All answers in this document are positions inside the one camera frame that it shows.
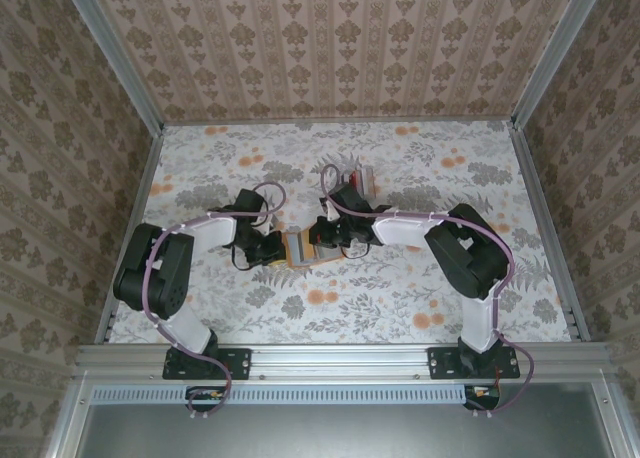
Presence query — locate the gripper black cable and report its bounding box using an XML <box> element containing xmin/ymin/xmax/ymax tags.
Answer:
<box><xmin>230</xmin><ymin>245</ymin><xmax>261</xmax><ymax>272</ymax></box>
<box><xmin>342</xmin><ymin>240</ymin><xmax>374</xmax><ymax>259</ymax></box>

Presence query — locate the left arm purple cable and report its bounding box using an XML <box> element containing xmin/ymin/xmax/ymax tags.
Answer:
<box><xmin>141</xmin><ymin>180</ymin><xmax>288</xmax><ymax>422</ymax></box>

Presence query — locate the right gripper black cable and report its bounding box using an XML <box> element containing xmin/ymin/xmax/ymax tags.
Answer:
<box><xmin>342</xmin><ymin>240</ymin><xmax>374</xmax><ymax>259</ymax></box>

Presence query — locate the orange leather card holder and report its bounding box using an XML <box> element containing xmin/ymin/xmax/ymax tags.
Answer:
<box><xmin>283</xmin><ymin>226</ymin><xmax>347</xmax><ymax>270</ymax></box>

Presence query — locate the thin aluminium edge rail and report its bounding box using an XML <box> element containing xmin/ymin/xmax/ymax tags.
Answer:
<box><xmin>162</xmin><ymin>117</ymin><xmax>516</xmax><ymax>128</ymax></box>

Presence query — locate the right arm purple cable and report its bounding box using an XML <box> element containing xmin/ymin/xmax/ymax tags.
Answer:
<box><xmin>319</xmin><ymin>163</ymin><xmax>536</xmax><ymax>422</ymax></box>

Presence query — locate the long aluminium mounting rail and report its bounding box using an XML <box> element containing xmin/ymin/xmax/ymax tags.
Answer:
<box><xmin>74</xmin><ymin>342</ymin><xmax>615</xmax><ymax>382</ymax></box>

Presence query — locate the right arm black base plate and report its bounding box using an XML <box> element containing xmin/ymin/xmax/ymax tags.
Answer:
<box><xmin>428</xmin><ymin>346</ymin><xmax>521</xmax><ymax>381</ymax></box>

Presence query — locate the slotted grey cable duct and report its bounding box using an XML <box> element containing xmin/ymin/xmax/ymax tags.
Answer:
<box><xmin>92</xmin><ymin>382</ymin><xmax>471</xmax><ymax>405</ymax></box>

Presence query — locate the floral patterned table cover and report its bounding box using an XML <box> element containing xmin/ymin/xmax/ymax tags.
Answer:
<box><xmin>107</xmin><ymin>121</ymin><xmax>574</xmax><ymax>345</ymax></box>

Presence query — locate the aluminium frame post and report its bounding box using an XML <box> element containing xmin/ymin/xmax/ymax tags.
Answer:
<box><xmin>58</xmin><ymin>0</ymin><xmax>166</xmax><ymax>135</ymax></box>
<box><xmin>510</xmin><ymin>0</ymin><xmax>601</xmax><ymax>129</ymax></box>

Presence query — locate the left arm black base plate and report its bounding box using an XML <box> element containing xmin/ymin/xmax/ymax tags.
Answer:
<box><xmin>162</xmin><ymin>346</ymin><xmax>252</xmax><ymax>381</ymax></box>

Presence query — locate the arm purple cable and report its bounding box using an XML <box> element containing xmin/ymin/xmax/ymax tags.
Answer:
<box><xmin>141</xmin><ymin>180</ymin><xmax>288</xmax><ymax>422</ymax></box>
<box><xmin>319</xmin><ymin>163</ymin><xmax>536</xmax><ymax>422</ymax></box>

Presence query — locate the aluminium side rail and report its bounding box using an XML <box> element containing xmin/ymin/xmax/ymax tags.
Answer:
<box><xmin>93</xmin><ymin>127</ymin><xmax>166</xmax><ymax>345</ymax></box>
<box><xmin>512</xmin><ymin>122</ymin><xmax>591</xmax><ymax>344</ymax></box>

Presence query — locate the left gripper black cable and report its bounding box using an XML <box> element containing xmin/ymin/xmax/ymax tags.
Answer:
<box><xmin>230</xmin><ymin>245</ymin><xmax>261</xmax><ymax>272</ymax></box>

